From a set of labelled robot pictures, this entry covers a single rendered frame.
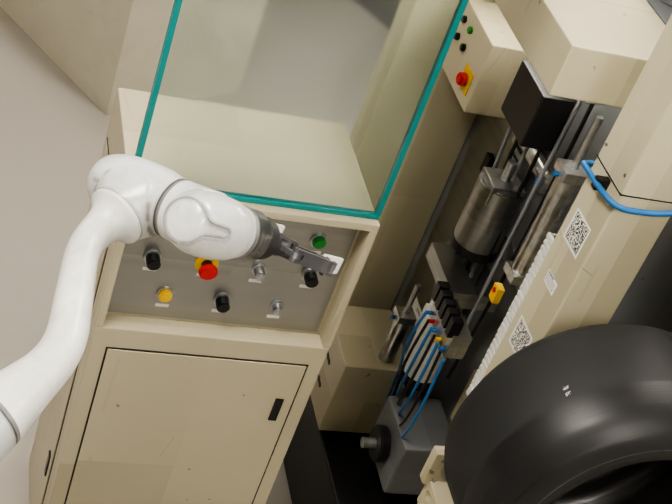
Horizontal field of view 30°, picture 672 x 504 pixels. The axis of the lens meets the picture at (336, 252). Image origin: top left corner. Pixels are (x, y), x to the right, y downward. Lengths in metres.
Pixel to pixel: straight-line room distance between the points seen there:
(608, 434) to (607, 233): 0.41
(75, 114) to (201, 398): 2.33
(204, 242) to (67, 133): 3.11
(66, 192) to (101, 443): 1.78
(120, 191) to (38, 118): 3.06
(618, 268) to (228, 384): 0.97
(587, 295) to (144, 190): 0.97
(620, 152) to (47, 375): 1.18
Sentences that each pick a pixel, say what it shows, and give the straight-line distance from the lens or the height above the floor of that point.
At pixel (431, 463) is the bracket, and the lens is 2.75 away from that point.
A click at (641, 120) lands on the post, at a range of 2.38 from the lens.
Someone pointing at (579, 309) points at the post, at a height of 1.37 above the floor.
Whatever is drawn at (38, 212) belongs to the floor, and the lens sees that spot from 4.56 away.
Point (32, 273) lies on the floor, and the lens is 4.30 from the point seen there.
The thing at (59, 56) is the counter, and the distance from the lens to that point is 5.38.
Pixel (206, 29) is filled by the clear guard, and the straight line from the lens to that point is 2.40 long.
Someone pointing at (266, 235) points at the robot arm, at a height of 1.57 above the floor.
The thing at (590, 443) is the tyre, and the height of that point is 1.38.
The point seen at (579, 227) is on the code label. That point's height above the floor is 1.52.
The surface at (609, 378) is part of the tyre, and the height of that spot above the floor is 1.44.
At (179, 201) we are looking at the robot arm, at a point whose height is 1.65.
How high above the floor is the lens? 2.76
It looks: 35 degrees down
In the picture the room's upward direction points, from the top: 21 degrees clockwise
